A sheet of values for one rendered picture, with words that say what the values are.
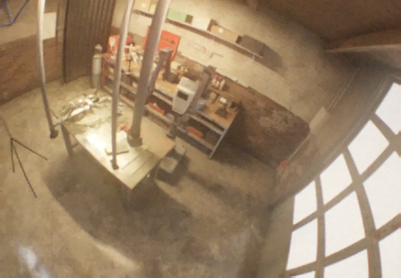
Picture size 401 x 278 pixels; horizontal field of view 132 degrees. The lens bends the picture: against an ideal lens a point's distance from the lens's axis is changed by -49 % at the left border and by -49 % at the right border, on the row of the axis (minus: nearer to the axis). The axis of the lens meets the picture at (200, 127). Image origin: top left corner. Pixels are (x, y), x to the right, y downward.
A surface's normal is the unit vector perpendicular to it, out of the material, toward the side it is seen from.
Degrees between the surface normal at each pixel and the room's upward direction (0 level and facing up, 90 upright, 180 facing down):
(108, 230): 0
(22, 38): 90
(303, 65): 90
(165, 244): 0
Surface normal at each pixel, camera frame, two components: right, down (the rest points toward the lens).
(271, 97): -0.41, 0.44
